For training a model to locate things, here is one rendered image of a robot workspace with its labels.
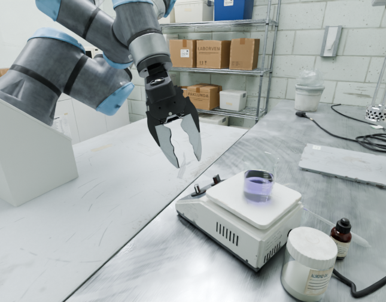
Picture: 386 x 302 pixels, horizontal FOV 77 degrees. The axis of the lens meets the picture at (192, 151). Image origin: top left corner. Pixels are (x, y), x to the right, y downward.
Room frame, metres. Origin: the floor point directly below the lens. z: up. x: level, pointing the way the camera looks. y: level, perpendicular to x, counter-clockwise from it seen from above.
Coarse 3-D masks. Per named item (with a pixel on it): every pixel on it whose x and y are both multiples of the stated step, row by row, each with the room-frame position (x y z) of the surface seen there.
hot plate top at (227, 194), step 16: (240, 176) 0.40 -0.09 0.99; (208, 192) 0.35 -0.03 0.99; (224, 192) 0.35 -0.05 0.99; (240, 192) 0.35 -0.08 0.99; (288, 192) 0.35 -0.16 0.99; (224, 208) 0.31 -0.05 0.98; (240, 208) 0.30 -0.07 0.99; (256, 208) 0.30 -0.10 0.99; (272, 208) 0.30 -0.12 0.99; (288, 208) 0.31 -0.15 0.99; (256, 224) 0.27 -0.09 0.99
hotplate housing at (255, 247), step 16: (176, 208) 0.40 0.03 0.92; (192, 208) 0.36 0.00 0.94; (208, 208) 0.33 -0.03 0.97; (208, 224) 0.33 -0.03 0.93; (224, 224) 0.30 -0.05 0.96; (240, 224) 0.29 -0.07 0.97; (272, 224) 0.29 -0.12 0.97; (288, 224) 0.31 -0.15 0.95; (224, 240) 0.30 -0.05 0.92; (240, 240) 0.28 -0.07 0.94; (256, 240) 0.26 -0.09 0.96; (272, 240) 0.27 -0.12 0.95; (240, 256) 0.28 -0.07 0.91; (256, 256) 0.26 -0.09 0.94
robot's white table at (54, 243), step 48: (96, 144) 0.78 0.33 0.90; (144, 144) 0.78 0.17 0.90; (48, 192) 0.48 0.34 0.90; (96, 192) 0.48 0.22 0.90; (144, 192) 0.48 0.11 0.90; (0, 240) 0.33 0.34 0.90; (48, 240) 0.33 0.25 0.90; (96, 240) 0.33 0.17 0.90; (0, 288) 0.24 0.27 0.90; (48, 288) 0.24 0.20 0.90
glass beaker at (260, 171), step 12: (252, 156) 0.36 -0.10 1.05; (264, 156) 0.35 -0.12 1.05; (276, 156) 0.34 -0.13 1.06; (252, 168) 0.32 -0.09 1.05; (264, 168) 0.31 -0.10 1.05; (276, 168) 0.32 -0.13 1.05; (252, 180) 0.31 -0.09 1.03; (264, 180) 0.31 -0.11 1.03; (252, 192) 0.31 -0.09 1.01; (264, 192) 0.31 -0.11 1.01; (264, 204) 0.31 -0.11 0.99
